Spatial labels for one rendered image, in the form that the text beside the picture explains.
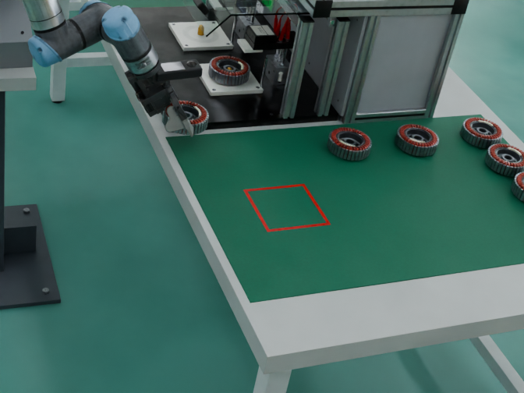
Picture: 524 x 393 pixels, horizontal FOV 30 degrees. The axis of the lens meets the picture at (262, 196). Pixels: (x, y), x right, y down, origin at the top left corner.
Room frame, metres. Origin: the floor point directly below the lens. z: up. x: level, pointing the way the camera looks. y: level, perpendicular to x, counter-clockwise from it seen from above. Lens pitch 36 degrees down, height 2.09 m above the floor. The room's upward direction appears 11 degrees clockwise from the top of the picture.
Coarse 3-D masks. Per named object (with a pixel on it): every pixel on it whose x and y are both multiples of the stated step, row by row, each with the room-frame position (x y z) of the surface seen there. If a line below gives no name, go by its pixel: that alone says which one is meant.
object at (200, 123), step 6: (180, 102) 2.07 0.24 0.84; (186, 102) 2.08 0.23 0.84; (192, 102) 2.09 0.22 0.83; (174, 108) 2.04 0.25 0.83; (186, 108) 2.07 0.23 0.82; (192, 108) 2.07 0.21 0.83; (198, 108) 2.06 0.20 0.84; (204, 108) 2.08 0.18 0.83; (186, 114) 2.05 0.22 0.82; (192, 114) 2.06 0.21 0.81; (198, 114) 2.05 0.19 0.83; (204, 114) 2.04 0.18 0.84; (162, 120) 2.02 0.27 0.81; (192, 120) 2.00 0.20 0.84; (198, 120) 2.01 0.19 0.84; (204, 120) 2.02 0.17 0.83; (198, 126) 2.00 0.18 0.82; (204, 126) 2.02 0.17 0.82; (180, 132) 1.98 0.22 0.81; (186, 132) 1.98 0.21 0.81; (198, 132) 2.00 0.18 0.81
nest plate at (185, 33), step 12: (168, 24) 2.59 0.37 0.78; (180, 24) 2.59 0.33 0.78; (192, 24) 2.60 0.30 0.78; (180, 36) 2.52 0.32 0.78; (192, 36) 2.53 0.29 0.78; (204, 36) 2.55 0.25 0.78; (216, 36) 2.56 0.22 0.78; (192, 48) 2.47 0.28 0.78; (204, 48) 2.48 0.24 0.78; (216, 48) 2.50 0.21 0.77; (228, 48) 2.52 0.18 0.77
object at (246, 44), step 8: (248, 32) 2.38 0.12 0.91; (256, 32) 2.36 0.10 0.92; (264, 32) 2.37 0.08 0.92; (272, 32) 2.38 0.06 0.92; (280, 32) 2.43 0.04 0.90; (240, 40) 2.38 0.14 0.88; (248, 40) 2.37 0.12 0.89; (256, 40) 2.34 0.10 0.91; (264, 40) 2.35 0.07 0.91; (272, 40) 2.36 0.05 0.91; (288, 40) 2.39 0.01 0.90; (248, 48) 2.34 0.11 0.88; (256, 48) 2.34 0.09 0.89; (264, 48) 2.35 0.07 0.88; (272, 48) 2.36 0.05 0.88; (280, 48) 2.37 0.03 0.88; (288, 48) 2.38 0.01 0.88; (280, 56) 2.40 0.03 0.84
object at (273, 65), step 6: (270, 60) 2.40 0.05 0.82; (276, 60) 2.41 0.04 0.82; (270, 66) 2.40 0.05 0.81; (276, 66) 2.37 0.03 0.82; (282, 66) 2.38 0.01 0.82; (288, 66) 2.39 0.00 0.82; (270, 72) 2.39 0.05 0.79; (276, 72) 2.37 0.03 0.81; (282, 72) 2.38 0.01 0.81; (270, 78) 2.39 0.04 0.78; (276, 78) 2.37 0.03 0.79; (282, 78) 2.38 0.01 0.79; (276, 84) 2.37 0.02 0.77
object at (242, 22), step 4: (240, 16) 2.63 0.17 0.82; (244, 16) 2.64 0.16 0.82; (240, 20) 2.62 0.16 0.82; (244, 20) 2.61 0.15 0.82; (248, 20) 2.62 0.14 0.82; (256, 20) 2.63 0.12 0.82; (236, 24) 2.64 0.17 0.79; (240, 24) 2.61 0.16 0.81; (244, 24) 2.59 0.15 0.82; (248, 24) 2.59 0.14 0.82; (252, 24) 2.60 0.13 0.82; (256, 24) 2.60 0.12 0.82; (236, 28) 2.63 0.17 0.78; (240, 28) 2.61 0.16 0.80; (244, 28) 2.58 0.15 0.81; (236, 32) 2.63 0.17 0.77; (240, 32) 2.60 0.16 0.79; (244, 32) 2.58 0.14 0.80; (240, 36) 2.60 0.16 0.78; (244, 36) 2.58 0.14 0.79
